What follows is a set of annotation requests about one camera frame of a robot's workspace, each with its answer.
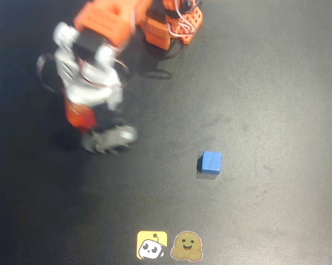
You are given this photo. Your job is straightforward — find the white red servo wire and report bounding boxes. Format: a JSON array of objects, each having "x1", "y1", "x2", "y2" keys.
[
  {"x1": 110, "y1": 56, "x2": 130, "y2": 89},
  {"x1": 165, "y1": 0, "x2": 200, "y2": 37},
  {"x1": 36, "y1": 54, "x2": 57, "y2": 93}
]

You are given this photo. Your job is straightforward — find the smiling hugging face sticker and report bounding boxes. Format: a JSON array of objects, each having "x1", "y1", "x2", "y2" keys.
[{"x1": 170, "y1": 230, "x2": 204, "y2": 261}]

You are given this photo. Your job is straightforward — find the blue cube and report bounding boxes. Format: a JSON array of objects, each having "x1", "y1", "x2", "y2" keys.
[{"x1": 196, "y1": 151, "x2": 223, "y2": 175}]

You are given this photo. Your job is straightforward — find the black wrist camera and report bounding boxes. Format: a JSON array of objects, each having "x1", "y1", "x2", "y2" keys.
[{"x1": 82, "y1": 124, "x2": 138, "y2": 154}]

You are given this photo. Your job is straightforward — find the yellow robot sticker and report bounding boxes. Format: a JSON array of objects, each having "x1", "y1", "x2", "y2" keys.
[{"x1": 136, "y1": 230, "x2": 168, "y2": 260}]

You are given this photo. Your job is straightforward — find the black table mat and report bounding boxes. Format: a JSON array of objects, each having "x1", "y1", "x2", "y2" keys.
[{"x1": 0, "y1": 0, "x2": 332, "y2": 265}]

